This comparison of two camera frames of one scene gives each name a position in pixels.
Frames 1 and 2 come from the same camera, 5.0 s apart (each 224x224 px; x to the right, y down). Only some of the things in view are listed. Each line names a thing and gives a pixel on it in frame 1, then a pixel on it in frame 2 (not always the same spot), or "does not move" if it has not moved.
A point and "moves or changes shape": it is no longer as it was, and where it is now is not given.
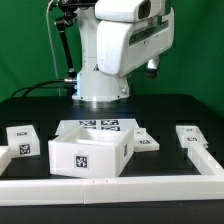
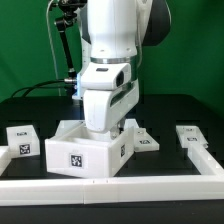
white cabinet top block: x=23 y=141 does not move
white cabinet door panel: x=143 y=141 does not move
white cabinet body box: x=91 y=152 moves or changes shape
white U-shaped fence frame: x=29 y=190 does not move
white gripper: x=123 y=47 to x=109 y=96
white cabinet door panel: x=191 y=136 does not move
